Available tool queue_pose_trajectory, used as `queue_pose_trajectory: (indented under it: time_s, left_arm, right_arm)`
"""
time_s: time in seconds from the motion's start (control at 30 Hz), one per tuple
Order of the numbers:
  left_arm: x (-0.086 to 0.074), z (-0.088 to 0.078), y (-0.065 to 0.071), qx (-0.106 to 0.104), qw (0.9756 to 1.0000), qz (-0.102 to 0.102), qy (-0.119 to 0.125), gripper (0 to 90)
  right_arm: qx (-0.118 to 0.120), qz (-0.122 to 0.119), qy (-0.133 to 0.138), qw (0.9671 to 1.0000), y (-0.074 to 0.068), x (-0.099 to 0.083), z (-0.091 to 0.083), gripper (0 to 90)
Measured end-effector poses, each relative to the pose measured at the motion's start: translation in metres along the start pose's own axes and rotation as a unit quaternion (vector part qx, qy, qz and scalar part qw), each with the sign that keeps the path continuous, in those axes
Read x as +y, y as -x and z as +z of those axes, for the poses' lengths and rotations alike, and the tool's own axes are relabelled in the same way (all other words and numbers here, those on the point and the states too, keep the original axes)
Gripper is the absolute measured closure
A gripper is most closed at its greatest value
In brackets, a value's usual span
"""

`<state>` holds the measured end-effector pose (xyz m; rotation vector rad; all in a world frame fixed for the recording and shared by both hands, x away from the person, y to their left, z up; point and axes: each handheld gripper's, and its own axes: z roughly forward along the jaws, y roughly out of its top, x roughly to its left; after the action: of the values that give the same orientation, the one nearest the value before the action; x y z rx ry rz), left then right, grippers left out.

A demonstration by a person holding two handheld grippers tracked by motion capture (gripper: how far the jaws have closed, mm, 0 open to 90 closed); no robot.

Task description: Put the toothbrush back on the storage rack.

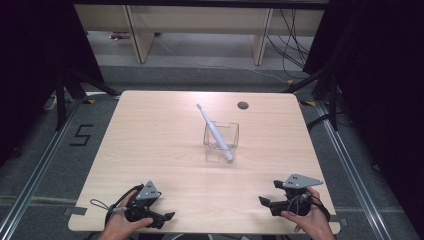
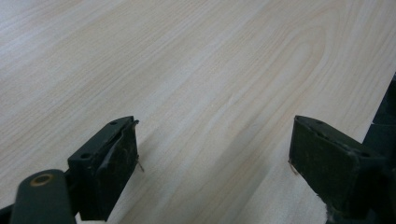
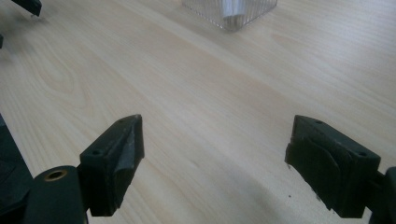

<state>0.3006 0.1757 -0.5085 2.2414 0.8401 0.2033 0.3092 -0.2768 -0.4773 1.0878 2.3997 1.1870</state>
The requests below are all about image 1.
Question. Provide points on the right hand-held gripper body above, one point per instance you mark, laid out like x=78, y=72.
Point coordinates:
x=298, y=198

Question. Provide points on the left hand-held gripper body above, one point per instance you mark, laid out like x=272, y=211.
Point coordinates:
x=148, y=192

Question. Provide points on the clear plastic container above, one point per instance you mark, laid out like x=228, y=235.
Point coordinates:
x=233, y=140

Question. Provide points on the white electric toothbrush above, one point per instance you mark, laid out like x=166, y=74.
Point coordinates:
x=216, y=135

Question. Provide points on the person's right hand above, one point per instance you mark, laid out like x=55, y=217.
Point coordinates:
x=311, y=226

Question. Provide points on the person's left hand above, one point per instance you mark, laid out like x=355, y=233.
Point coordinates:
x=117, y=226

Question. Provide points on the grey tape strip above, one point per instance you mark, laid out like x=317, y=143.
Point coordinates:
x=76, y=211

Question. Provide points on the round grey table grommet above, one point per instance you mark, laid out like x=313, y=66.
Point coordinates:
x=243, y=105

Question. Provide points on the black metal stand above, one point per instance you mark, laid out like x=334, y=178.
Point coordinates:
x=332, y=100
x=60, y=100

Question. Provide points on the small pink object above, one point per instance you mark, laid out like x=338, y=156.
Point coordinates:
x=119, y=35

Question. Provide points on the aluminium floor rail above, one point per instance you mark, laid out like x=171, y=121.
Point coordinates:
x=353, y=173
x=36, y=173

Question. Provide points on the light wooden desk frame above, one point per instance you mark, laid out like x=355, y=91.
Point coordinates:
x=200, y=20

